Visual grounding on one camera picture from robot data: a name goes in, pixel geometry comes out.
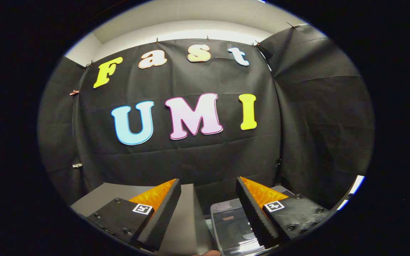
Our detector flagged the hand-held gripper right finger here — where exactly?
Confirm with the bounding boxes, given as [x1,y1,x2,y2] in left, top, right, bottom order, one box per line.
[236,176,332,249]

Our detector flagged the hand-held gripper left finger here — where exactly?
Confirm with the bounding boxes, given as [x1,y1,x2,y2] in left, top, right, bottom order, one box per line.
[86,178,182,251]

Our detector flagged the grey washing machine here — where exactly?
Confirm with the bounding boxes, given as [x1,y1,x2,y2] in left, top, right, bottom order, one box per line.
[205,184,296,256]

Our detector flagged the black backdrop cloth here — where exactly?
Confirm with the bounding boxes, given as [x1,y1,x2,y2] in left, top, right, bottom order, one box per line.
[38,24,374,215]

